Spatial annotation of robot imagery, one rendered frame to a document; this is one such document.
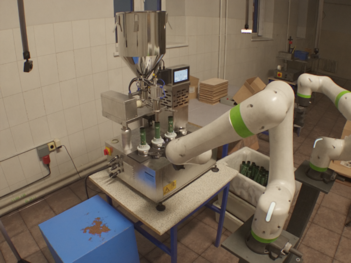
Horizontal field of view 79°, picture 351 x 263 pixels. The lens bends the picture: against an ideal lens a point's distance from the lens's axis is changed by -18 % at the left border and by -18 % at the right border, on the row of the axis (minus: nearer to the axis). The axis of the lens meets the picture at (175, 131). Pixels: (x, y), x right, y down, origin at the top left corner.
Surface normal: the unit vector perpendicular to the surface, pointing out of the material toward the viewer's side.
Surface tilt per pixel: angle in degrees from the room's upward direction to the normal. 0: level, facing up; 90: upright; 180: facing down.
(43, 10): 90
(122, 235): 90
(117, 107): 90
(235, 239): 0
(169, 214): 0
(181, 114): 90
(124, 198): 0
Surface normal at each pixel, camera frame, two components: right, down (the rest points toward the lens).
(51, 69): 0.73, 0.29
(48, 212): 0.00, -0.90
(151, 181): -0.68, 0.32
